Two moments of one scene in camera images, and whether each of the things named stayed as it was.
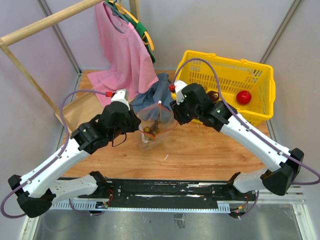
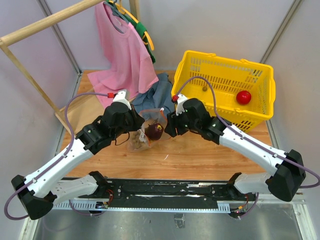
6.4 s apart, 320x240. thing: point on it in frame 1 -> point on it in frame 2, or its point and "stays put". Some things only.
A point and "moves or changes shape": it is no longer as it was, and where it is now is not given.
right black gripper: [177, 109] -> [173, 124]
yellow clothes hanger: [124, 11] stays put
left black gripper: [134, 120] stays put
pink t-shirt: [129, 66] stays put
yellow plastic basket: [234, 75] stays put
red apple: [243, 97] stays put
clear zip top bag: [154, 122] moves or changes shape
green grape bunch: [149, 132] -> [134, 136]
